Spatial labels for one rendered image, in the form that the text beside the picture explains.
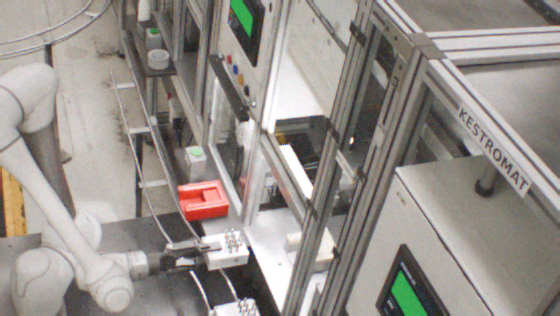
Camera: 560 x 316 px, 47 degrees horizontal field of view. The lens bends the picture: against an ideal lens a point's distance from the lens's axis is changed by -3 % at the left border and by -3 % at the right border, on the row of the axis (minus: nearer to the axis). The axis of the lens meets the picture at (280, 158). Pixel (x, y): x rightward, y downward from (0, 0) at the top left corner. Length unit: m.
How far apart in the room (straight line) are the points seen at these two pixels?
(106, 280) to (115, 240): 0.76
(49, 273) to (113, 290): 0.42
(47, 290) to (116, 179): 1.69
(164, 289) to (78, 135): 1.85
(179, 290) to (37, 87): 0.92
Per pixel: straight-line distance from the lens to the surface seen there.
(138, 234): 2.57
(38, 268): 2.14
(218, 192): 2.35
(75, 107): 4.29
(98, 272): 1.81
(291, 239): 2.22
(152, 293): 2.40
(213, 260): 2.02
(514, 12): 1.53
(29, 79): 1.94
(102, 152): 3.95
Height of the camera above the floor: 2.60
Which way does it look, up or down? 41 degrees down
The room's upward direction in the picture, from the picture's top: 12 degrees clockwise
